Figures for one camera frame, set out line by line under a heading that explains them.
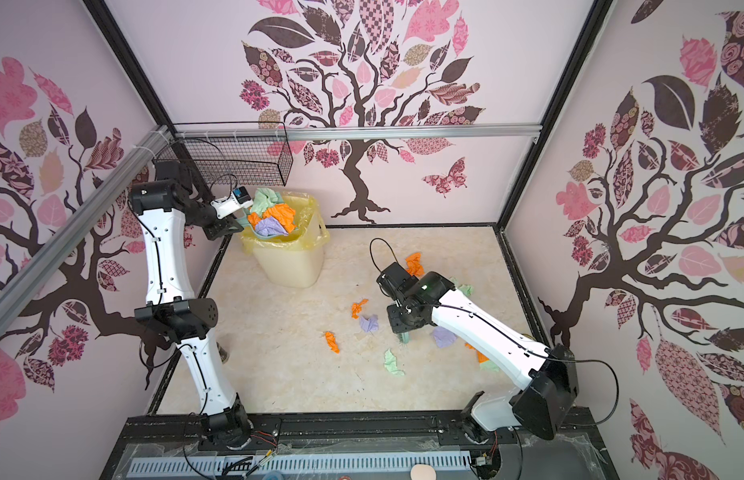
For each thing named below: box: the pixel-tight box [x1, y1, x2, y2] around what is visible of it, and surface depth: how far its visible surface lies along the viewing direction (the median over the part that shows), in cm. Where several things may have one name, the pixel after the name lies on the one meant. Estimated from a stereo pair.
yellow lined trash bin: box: [241, 191, 330, 289], surface depth 89 cm
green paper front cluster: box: [384, 348, 405, 376], surface depth 87 cm
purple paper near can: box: [359, 314, 379, 332], surface depth 93 cm
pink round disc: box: [410, 464, 437, 480], surface depth 68 cm
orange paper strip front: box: [325, 331, 341, 354], surface depth 90 cm
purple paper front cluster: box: [433, 326, 458, 348], surface depth 90 cm
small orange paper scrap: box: [351, 298, 369, 319], surface depth 97 cm
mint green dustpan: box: [236, 192, 298, 240], surface depth 83 cm
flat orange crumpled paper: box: [248, 203, 297, 233], surface depth 83 cm
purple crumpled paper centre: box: [255, 216, 288, 236], surface depth 83 cm
